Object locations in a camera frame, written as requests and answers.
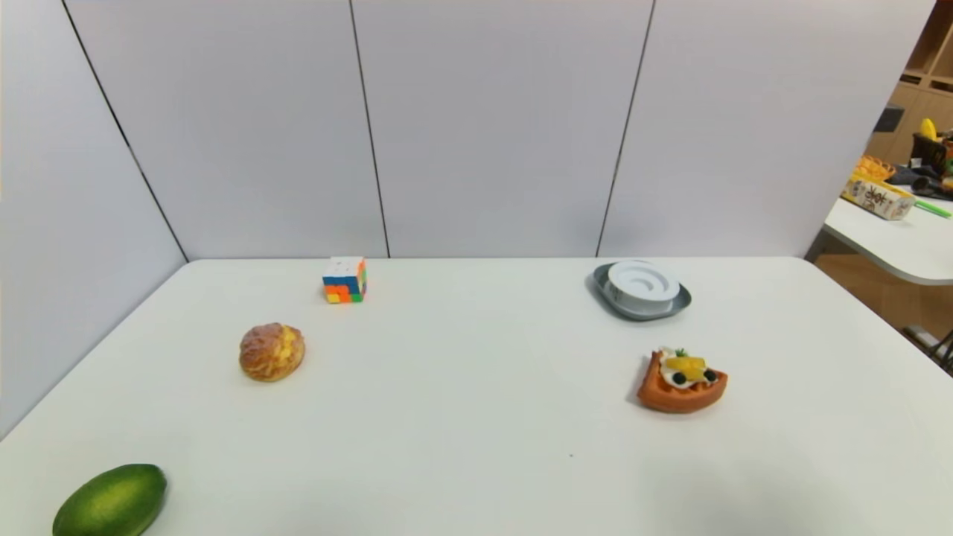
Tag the dark cloth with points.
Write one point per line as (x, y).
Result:
(923, 182)

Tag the toy waffle with fruit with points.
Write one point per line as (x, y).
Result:
(679, 387)

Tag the green stick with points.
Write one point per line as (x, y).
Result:
(934, 208)

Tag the grey dish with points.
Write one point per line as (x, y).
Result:
(681, 304)

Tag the colourful puzzle cube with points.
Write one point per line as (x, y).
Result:
(344, 281)

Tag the white side table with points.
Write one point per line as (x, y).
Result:
(901, 242)

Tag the green mango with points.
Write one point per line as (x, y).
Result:
(112, 502)

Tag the orange basket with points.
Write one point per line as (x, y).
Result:
(875, 167)

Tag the yellow toy fruit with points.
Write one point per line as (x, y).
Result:
(928, 129)

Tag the dark wall panel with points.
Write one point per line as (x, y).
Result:
(889, 119)

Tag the black basket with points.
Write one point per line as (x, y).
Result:
(929, 152)

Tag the printed carton box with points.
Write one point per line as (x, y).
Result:
(877, 197)

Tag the dark chair frame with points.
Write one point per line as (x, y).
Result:
(934, 342)

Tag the brown cream puff bun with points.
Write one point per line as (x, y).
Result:
(271, 352)

